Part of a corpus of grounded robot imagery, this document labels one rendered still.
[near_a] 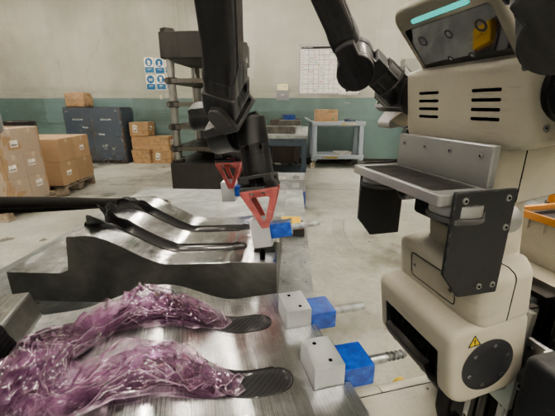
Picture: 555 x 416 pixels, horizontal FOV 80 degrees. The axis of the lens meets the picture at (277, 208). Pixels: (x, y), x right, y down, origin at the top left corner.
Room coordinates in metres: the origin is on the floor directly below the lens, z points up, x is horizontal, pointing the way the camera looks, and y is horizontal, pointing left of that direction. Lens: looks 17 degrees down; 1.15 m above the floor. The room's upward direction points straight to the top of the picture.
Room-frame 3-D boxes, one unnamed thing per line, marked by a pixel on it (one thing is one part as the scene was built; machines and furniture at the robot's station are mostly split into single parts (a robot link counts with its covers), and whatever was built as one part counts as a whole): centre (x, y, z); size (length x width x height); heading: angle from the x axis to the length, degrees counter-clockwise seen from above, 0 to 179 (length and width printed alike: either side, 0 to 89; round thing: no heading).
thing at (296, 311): (0.43, -0.07, 0.86); 0.13 x 0.05 x 0.05; 104
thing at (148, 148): (7.01, 2.58, 0.42); 0.86 x 0.33 x 0.83; 85
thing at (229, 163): (0.88, 0.12, 0.99); 0.07 x 0.07 x 0.09; 87
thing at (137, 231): (0.66, 0.23, 0.92); 0.35 x 0.16 x 0.09; 87
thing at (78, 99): (7.03, 4.00, 1.26); 0.42 x 0.33 x 0.29; 85
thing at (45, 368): (0.31, 0.18, 0.90); 0.26 x 0.18 x 0.08; 104
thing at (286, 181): (3.87, -0.03, 0.28); 0.61 x 0.41 x 0.15; 85
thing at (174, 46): (5.23, 0.94, 1.03); 1.54 x 0.94 x 2.06; 175
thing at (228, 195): (0.89, 0.08, 0.93); 0.13 x 0.05 x 0.05; 86
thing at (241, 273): (0.67, 0.24, 0.87); 0.50 x 0.26 x 0.14; 87
